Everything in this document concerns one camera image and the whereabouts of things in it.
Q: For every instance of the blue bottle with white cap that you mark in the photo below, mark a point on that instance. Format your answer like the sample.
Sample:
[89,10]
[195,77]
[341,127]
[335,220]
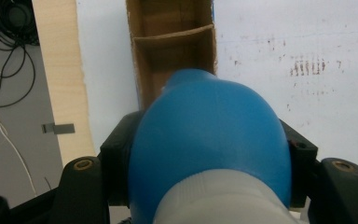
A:
[208,140]

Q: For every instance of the blue cardboard box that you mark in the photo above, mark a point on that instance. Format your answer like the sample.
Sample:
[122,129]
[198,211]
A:
[167,49]

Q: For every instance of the white mat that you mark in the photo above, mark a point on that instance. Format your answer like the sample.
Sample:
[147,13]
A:
[292,118]

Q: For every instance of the wooden table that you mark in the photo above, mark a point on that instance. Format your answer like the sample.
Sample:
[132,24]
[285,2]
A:
[62,62]

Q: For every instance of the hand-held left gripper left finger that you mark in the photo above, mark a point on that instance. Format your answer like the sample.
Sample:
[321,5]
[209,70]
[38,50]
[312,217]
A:
[118,155]

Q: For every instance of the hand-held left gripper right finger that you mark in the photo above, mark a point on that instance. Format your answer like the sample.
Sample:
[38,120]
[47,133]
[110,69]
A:
[303,161]

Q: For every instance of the grey table clip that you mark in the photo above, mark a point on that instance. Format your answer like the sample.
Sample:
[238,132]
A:
[60,128]

